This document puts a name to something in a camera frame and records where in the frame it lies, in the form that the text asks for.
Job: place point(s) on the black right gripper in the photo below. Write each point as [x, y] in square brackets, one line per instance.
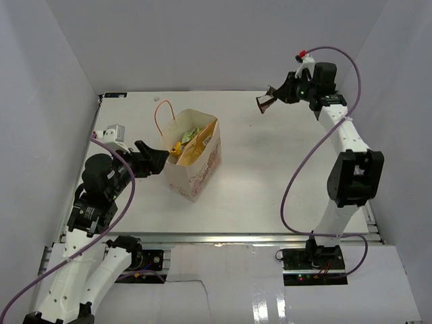
[285, 93]

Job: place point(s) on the brown chocolate bar wrapper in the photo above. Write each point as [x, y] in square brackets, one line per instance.
[265, 101]

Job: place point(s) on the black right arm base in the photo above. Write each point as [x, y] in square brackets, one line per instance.
[300, 269]

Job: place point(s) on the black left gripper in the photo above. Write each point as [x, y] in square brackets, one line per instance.
[155, 158]

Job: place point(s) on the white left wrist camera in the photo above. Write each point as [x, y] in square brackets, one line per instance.
[112, 137]

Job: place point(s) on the left blue table label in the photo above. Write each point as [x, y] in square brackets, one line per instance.
[115, 95]

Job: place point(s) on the beige paper gift bag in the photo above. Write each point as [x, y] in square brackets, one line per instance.
[189, 181]

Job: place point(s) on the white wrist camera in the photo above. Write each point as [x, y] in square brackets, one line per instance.
[303, 62]
[112, 137]

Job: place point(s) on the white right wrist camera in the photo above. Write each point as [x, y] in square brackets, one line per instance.
[303, 62]

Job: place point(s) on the aluminium table front rail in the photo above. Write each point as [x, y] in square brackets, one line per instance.
[152, 238]

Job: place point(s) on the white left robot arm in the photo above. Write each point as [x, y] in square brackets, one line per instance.
[75, 292]

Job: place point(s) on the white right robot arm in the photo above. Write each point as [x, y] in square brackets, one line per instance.
[355, 175]

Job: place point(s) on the large tan chip bag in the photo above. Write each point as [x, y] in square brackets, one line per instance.
[195, 147]

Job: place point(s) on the yellow M&M's candy pack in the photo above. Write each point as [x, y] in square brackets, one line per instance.
[177, 149]

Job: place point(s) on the small green candy packet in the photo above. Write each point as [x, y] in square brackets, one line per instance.
[190, 135]

